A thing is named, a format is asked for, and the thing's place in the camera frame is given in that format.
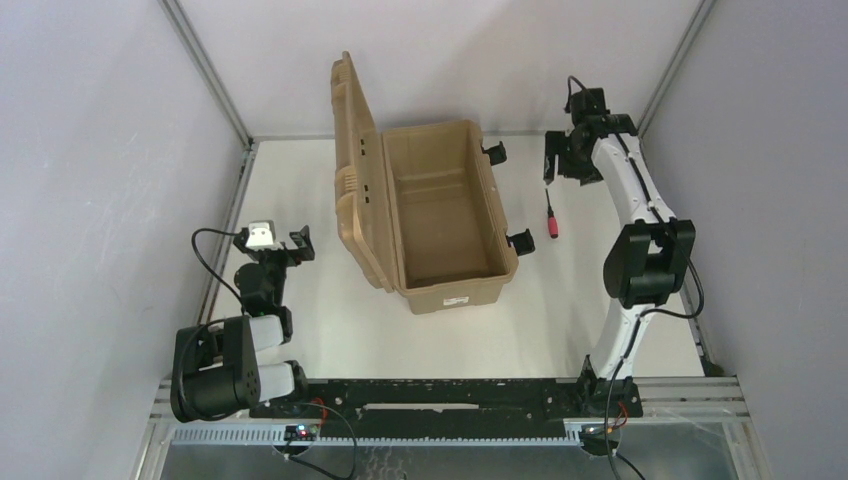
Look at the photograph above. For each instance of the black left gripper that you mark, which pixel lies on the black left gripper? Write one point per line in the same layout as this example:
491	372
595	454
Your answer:
285	247

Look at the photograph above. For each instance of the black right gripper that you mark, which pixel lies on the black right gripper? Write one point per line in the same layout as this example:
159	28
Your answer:
563	158

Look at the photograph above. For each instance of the red handled screwdriver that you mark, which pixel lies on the red handled screwdriver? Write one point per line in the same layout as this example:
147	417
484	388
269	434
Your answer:
552	224

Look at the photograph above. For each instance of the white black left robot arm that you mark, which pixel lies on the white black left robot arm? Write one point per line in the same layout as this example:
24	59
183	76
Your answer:
216	367

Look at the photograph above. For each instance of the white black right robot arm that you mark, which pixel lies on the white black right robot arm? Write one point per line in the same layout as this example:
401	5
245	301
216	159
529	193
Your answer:
647	263

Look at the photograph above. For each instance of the black rear bin latch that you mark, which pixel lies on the black rear bin latch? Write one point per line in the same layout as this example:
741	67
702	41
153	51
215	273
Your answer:
497	154

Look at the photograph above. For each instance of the black bin latch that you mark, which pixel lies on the black bin latch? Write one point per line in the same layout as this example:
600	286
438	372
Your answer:
522	243
497	154

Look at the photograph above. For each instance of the black front bin latch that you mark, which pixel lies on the black front bin latch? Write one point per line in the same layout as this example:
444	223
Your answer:
522	243

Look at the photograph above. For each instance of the tan bin lid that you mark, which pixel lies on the tan bin lid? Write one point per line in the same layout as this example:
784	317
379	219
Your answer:
364	219

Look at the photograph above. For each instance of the tan plastic storage bin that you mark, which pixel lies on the tan plastic storage bin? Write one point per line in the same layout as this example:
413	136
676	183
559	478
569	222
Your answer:
450	228

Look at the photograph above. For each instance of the left controller board with leds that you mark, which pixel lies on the left controller board with leds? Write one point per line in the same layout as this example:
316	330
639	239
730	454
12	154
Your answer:
301	433

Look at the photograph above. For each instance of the controller board with leds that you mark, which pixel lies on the controller board with leds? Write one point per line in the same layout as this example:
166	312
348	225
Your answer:
597	441
301	433

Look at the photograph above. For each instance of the right controller board with leds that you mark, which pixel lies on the right controller board with leds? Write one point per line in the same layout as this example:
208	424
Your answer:
597	441

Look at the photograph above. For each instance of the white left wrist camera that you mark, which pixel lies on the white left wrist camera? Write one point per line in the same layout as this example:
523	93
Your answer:
261	236

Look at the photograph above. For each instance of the aluminium frame post right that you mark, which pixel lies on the aluminium frame post right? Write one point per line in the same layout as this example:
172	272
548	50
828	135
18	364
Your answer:
695	25

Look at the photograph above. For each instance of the aluminium frame post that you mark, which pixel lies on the aluminium frame post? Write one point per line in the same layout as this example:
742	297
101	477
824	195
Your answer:
179	19
695	25

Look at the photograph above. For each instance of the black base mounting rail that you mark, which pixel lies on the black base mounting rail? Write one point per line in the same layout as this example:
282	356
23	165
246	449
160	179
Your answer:
457	409

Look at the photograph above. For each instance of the aluminium frame post left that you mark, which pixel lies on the aluminium frame post left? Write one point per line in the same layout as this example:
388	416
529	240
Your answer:
179	19

